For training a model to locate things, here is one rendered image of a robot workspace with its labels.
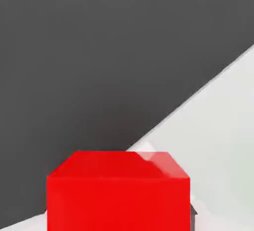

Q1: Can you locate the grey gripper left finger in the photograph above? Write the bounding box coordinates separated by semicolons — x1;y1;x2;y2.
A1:
0;208;48;231

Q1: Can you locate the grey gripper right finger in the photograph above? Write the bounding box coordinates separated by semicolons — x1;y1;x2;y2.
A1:
190;199;237;231

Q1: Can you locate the small red cube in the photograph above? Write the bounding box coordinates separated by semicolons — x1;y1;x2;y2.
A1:
46;151;191;231

